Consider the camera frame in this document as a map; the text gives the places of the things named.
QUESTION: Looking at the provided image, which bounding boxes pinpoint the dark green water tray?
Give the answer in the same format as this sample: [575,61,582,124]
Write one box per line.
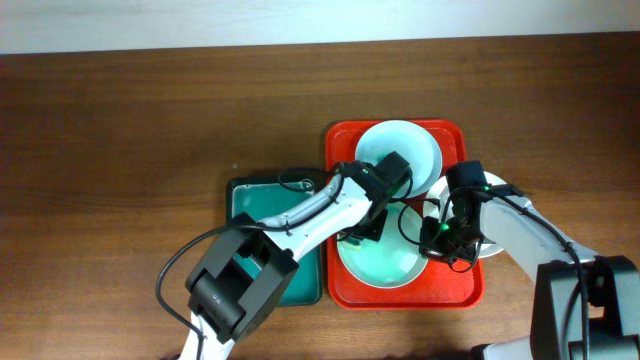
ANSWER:
[226,175,323,307]

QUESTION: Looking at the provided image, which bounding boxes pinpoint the light blue plate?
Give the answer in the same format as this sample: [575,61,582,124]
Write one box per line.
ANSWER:
[355,120,443,198]

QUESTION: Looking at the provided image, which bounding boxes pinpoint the white plate green stain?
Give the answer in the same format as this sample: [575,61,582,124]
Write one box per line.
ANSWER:
[422,176,503,259]

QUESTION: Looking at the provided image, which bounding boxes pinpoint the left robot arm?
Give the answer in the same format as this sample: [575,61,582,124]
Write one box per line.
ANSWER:
[180,152,411,359]

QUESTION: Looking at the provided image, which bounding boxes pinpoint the red plastic tray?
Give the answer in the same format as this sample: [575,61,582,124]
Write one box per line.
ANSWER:
[325,120,484,310]

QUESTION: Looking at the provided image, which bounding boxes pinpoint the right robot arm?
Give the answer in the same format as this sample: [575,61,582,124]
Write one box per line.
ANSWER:
[419,161,639,360]

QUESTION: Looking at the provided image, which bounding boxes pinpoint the green yellow sponge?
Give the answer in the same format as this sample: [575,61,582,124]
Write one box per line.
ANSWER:
[345,236,363,249]

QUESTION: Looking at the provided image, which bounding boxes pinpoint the pale green plate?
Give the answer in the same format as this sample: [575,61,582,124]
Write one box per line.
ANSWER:
[337,203,428,289]

